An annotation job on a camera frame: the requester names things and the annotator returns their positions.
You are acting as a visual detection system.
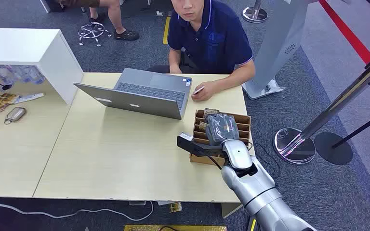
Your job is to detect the brown cardboard card organizer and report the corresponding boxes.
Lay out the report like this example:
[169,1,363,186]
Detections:
[189,109,252,167]

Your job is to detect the clear water bottles pack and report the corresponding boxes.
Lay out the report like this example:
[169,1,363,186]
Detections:
[0,64,46,86]

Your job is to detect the silver stanchion post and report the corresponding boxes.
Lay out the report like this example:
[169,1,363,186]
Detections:
[273,56,370,166]

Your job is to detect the person's left hand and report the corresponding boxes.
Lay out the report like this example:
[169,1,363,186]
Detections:
[191,81,220,103]

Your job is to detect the chrome stanchion base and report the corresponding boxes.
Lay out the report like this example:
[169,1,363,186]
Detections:
[241,0,269,24]

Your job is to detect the white flat packet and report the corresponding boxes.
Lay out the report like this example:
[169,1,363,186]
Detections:
[13,92,45,104]

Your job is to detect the chrome stool base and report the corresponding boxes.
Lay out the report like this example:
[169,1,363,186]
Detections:
[78,21,113,48]

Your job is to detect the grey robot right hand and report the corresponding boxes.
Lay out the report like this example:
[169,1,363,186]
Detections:
[205,113,240,146]

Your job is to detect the person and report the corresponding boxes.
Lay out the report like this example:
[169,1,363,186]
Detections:
[146,0,256,103]

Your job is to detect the black stanchion post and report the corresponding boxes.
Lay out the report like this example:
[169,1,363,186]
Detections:
[314,107,370,166]

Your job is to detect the grey laptop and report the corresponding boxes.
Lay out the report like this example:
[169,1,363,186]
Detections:
[73,67,193,121]

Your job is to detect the white floor cable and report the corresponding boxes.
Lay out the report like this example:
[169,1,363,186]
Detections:
[0,197,155,222]

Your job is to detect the standing person's legs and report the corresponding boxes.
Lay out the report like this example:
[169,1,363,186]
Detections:
[54,0,140,41]

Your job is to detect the white kiosk stand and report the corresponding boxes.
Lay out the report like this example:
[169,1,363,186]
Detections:
[241,0,320,101]

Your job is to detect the white shelf box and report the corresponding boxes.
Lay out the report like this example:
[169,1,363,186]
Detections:
[0,27,84,105]

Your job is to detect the wooden table leg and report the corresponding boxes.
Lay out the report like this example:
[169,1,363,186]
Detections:
[221,202,244,219]

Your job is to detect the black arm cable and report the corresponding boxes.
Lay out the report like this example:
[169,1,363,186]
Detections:
[247,141,281,180]

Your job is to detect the red barrier belt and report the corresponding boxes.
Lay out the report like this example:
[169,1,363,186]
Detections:
[318,0,370,103]

